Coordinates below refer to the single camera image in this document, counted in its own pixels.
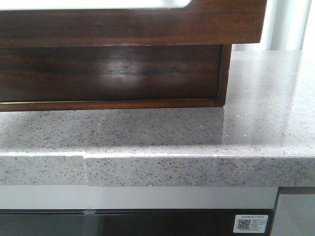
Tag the dark wooden drawer cabinet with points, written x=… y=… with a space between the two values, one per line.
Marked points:
x=225 y=76

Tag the dark glass appliance door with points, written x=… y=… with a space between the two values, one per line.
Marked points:
x=126 y=222

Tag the white pleated curtain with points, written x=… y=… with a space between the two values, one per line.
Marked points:
x=285 y=26

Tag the white QR code sticker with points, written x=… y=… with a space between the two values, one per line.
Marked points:
x=254 y=224

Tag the grey cabinet panel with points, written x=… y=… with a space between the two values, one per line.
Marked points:
x=294 y=212

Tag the wooden drawer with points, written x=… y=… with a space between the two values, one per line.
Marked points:
x=110 y=73
x=200 y=22

